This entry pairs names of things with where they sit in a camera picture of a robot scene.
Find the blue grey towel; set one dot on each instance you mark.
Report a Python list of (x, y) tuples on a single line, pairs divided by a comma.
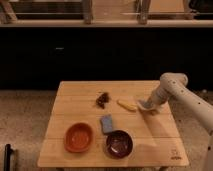
[(144, 104)]

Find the wooden folding table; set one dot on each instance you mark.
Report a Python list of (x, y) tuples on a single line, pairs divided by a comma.
[(91, 126)]

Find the purple bowl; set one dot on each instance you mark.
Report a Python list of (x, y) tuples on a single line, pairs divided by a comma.
[(119, 144)]

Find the yellow banana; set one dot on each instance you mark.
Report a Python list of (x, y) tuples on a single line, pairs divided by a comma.
[(127, 106)]

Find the orange bowl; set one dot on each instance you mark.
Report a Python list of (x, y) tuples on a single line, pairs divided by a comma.
[(78, 138)]

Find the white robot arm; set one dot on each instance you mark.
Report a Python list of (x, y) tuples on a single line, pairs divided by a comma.
[(174, 84)]

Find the wooden shelf rail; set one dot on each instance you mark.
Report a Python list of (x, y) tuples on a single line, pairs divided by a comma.
[(106, 13)]

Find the dark grape bunch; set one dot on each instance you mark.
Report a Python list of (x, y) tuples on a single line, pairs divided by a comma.
[(102, 100)]

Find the black object at floor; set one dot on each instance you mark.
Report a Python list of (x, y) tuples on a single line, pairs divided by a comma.
[(8, 151)]

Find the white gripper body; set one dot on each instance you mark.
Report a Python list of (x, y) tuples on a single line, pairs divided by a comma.
[(158, 97)]

